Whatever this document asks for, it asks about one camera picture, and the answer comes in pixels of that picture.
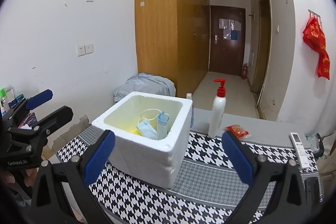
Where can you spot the person's left hand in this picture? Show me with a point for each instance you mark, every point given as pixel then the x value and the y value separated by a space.
pixel 29 177

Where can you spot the wall power sockets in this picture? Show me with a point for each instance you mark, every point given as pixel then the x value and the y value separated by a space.
pixel 84 50

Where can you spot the white remote control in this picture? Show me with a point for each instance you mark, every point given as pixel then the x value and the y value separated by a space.
pixel 300 150

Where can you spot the red fire extinguisher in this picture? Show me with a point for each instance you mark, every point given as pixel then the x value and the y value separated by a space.
pixel 244 72

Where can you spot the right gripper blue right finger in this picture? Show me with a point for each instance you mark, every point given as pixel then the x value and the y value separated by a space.
pixel 287 203

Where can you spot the wooden wardrobe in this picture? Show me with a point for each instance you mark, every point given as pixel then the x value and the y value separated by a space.
pixel 172 40

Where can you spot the yellow foam fruit net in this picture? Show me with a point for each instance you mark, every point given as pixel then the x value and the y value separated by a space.
pixel 136 132

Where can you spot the red snack packet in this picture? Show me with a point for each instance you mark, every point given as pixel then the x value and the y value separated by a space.
pixel 238 131

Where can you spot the white foam box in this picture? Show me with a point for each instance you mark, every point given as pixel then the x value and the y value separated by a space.
pixel 156 162

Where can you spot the wall hook rack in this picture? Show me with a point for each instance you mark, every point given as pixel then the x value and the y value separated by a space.
pixel 314 14

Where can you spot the white red pump bottle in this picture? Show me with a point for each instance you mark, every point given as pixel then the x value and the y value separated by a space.
pixel 217 112

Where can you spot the dark brown entrance door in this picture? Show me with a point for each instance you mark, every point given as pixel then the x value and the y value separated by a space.
pixel 227 44

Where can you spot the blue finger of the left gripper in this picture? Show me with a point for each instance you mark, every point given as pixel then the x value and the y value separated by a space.
pixel 39 99

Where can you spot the red hanging bags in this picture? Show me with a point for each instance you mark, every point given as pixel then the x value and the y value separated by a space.
pixel 314 37

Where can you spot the black smartphone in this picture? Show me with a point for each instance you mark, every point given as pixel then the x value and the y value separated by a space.
pixel 312 193

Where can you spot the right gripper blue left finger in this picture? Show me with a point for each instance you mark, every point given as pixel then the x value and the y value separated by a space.
pixel 50 204

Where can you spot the houndstooth table cloth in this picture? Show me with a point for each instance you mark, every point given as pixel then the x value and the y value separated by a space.
pixel 206 190

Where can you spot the white single face mask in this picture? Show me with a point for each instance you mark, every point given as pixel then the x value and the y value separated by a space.
pixel 147 123

